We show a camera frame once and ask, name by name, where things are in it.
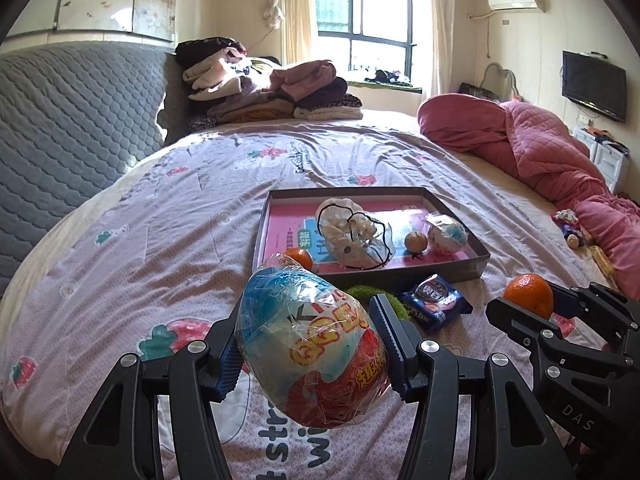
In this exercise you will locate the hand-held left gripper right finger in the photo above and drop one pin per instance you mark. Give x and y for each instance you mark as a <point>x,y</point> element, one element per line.
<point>397,355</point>

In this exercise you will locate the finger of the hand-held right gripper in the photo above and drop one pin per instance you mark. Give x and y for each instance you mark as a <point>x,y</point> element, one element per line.
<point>520,325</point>
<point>567,300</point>

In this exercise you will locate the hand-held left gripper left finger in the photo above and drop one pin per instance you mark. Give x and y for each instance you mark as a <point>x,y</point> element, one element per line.
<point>230,375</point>

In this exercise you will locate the mandarin orange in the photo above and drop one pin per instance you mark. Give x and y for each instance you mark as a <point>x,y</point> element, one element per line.
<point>527,295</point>
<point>299,258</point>

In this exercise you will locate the blue surprise egg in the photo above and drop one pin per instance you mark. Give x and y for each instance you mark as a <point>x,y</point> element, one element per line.
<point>310,340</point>

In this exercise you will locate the grey cardboard box tray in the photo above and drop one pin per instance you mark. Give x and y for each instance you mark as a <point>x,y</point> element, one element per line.
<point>450,267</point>

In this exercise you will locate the white surprise egg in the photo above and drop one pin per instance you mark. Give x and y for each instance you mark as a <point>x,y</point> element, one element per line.
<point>446,232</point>

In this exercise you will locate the blue cookie packet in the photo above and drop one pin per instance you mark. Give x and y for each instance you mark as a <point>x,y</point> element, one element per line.
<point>432,302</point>

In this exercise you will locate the small plush doll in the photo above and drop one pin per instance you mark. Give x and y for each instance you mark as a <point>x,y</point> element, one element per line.
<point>570,225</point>

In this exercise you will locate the walnut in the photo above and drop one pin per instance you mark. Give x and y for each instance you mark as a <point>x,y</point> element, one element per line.
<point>416,242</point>

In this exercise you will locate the white drawer cabinet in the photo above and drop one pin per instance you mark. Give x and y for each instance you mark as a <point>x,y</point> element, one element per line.
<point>602,160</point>

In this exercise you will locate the pink quilt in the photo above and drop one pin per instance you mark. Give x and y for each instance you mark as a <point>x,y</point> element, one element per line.
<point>530,145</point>

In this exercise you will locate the pink book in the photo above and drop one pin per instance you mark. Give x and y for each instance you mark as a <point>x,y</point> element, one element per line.
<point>285,225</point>

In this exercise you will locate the black television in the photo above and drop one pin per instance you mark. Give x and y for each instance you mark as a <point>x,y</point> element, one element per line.
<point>595,87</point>

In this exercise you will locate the white chair back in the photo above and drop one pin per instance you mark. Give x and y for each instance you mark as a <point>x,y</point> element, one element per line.
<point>511,80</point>

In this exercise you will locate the dark clothes on windowsill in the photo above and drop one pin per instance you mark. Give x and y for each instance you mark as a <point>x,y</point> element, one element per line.
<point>387,77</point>

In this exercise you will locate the pile of folded clothes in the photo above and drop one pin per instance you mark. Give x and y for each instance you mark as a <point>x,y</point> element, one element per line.
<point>260,90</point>

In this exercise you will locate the grey quilted headboard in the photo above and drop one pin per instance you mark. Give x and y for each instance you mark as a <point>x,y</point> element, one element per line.
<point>65,135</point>

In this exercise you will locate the cream curtain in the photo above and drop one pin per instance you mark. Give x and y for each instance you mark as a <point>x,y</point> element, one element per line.
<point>440,35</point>
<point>295,15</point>

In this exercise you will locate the white air conditioner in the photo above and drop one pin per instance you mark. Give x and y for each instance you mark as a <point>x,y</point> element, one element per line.
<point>515,0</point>

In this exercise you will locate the window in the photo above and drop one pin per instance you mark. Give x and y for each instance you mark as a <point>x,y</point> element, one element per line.
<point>370,20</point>

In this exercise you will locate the painted wall panel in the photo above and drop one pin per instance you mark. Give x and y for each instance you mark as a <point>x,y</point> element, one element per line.
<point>100,0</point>

